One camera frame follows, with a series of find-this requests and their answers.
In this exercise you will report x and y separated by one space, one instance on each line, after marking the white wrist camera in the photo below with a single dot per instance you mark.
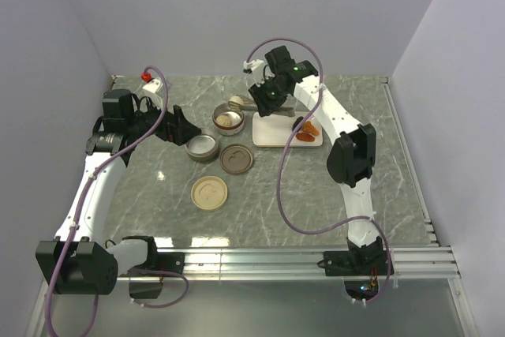
255 70
153 86

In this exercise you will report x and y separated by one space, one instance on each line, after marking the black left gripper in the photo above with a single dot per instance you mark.
176 128

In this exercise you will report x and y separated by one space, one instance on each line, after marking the red striped steel tin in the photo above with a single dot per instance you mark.
237 117

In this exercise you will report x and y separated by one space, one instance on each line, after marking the white rectangular plate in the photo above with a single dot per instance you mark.
273 131

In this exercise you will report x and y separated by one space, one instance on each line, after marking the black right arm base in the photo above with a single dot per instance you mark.
356 262

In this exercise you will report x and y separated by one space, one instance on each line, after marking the brown glazed meat slice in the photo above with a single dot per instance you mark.
306 137

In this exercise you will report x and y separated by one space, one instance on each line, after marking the aluminium mounting rail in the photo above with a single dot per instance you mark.
211 260

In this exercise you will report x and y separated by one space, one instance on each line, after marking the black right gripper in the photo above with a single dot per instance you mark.
264 106

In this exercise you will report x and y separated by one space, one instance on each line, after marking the brown round lid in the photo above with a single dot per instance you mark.
236 159

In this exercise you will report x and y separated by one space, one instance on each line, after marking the beige steamed bun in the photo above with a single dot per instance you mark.
224 121

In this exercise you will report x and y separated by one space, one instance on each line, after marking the metal serving tongs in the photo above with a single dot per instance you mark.
251 106

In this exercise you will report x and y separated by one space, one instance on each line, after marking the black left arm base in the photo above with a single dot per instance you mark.
165 261

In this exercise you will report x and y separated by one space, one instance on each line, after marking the white peeled egg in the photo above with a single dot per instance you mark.
236 99

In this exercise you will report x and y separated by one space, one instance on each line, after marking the cream round lid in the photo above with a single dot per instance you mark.
209 193

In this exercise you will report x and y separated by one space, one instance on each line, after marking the grey steel tin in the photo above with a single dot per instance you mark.
204 147

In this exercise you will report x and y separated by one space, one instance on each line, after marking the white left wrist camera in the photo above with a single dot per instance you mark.
153 86

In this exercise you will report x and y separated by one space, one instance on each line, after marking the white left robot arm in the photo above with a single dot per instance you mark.
75 261

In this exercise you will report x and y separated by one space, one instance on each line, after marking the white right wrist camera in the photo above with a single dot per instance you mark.
255 70

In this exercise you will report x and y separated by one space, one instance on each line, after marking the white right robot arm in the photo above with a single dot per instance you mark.
353 153

